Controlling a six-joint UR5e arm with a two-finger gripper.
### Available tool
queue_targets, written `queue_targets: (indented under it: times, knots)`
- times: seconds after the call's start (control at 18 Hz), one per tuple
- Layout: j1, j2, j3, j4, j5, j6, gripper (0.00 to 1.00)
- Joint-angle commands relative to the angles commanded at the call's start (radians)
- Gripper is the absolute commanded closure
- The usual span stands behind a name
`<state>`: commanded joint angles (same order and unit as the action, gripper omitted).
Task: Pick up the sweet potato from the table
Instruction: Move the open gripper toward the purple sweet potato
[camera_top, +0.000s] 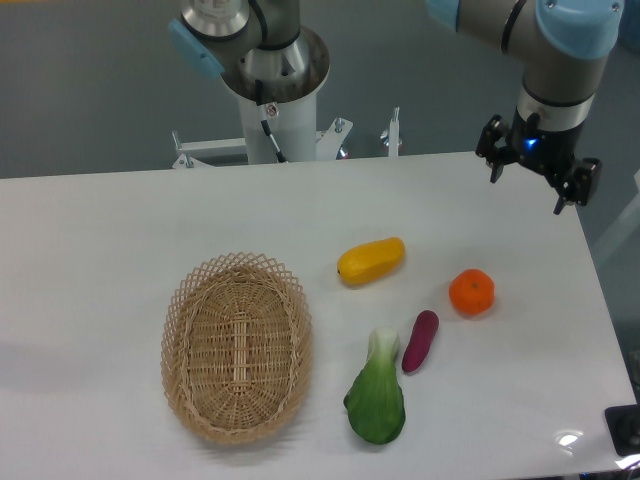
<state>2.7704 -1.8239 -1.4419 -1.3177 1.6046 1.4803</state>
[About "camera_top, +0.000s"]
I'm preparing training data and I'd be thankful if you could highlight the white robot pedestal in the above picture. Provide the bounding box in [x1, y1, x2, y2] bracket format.
[172, 93, 353, 169]

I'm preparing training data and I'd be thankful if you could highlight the woven wicker basket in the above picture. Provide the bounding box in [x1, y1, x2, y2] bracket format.
[161, 252, 313, 445]

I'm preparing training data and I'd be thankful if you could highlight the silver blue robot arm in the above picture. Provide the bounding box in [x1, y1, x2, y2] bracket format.
[168, 1, 624, 208]

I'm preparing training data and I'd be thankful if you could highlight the black cable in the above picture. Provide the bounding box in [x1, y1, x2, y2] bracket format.
[254, 79, 288, 164]

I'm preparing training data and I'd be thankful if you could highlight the white metal clamp bracket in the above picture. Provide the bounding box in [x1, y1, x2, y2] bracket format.
[380, 106, 403, 158]

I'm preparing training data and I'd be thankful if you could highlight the yellow mango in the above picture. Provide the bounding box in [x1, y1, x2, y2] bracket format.
[336, 237, 405, 286]

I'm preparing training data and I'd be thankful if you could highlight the green bok choy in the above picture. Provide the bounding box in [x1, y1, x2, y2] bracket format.
[343, 326, 406, 445]

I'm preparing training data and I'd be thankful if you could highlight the orange mandarin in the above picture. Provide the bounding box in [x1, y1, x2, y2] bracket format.
[448, 269, 495, 316]

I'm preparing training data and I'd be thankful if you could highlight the black device at table edge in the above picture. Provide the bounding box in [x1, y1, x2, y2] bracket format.
[604, 404, 640, 457]

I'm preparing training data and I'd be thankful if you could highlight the purple sweet potato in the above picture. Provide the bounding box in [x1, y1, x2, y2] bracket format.
[401, 310, 440, 373]

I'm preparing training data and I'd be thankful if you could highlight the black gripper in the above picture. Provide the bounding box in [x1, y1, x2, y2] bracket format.
[475, 112, 602, 215]

